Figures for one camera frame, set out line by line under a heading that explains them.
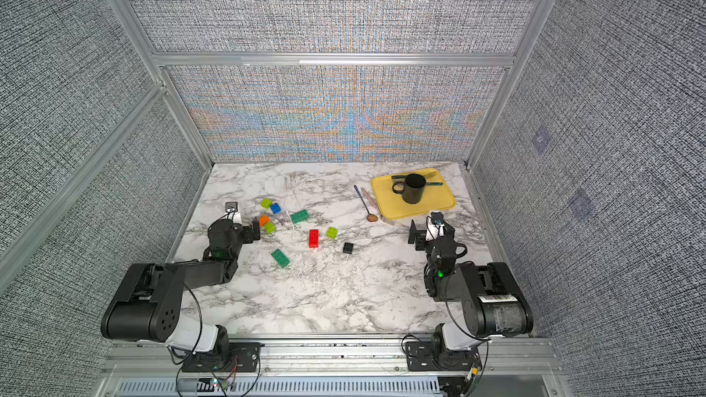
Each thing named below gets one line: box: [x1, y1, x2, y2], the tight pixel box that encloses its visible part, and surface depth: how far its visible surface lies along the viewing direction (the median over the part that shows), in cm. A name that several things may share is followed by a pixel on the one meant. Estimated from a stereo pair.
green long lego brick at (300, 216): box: [290, 209, 310, 225], surface depth 105 cm
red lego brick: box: [308, 228, 319, 249], surface depth 97 cm
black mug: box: [391, 172, 427, 205], surface depth 105 cm
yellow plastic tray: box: [371, 168, 456, 220], surface depth 108 cm
